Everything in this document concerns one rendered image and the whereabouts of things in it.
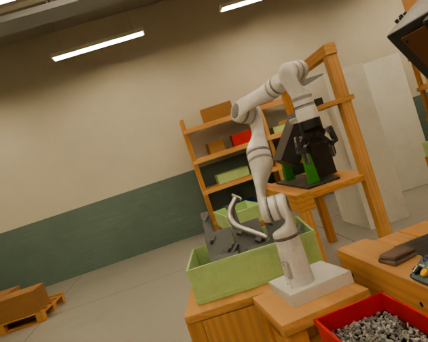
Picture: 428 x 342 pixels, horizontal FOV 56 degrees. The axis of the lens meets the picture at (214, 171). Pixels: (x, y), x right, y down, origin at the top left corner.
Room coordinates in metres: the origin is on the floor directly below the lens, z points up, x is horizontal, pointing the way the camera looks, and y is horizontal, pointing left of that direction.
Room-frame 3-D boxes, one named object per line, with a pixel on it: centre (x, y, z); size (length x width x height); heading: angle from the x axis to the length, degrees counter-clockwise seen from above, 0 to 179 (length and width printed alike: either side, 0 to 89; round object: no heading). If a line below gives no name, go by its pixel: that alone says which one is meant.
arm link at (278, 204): (1.44, -0.17, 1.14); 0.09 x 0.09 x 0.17; 75
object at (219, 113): (7.79, -1.16, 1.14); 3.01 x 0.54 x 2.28; 95
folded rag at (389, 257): (1.34, -0.49, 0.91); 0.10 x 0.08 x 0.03; 108
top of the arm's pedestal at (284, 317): (1.43, -0.17, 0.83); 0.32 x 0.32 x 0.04; 11
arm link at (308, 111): (1.40, -0.36, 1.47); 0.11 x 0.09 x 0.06; 8
